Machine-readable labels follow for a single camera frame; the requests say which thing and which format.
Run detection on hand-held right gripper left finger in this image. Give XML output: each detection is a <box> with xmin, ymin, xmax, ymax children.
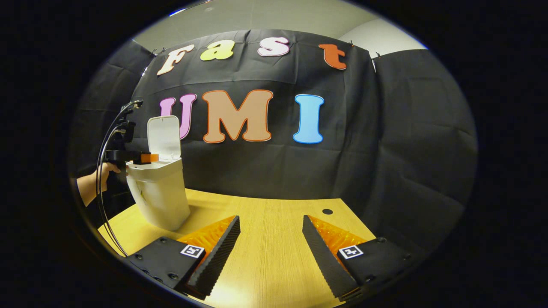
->
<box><xmin>126</xmin><ymin>215</ymin><xmax>241</xmax><ymax>301</ymax></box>

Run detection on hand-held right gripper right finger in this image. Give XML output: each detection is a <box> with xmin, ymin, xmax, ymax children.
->
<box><xmin>302</xmin><ymin>215</ymin><xmax>419</xmax><ymax>301</ymax></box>

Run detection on white desktop garbage bin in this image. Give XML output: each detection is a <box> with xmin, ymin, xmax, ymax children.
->
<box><xmin>125</xmin><ymin>115</ymin><xmax>191</xmax><ymax>232</ymax></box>

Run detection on wooden desktop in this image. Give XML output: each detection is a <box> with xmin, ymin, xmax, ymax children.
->
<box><xmin>98</xmin><ymin>188</ymin><xmax>378</xmax><ymax>308</ymax></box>

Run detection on black backdrop cloth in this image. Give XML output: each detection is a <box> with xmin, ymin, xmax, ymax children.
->
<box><xmin>68</xmin><ymin>29</ymin><xmax>478</xmax><ymax>253</ymax></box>

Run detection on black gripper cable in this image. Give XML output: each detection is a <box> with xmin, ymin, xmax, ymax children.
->
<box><xmin>95</xmin><ymin>100</ymin><xmax>144</xmax><ymax>258</ymax></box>

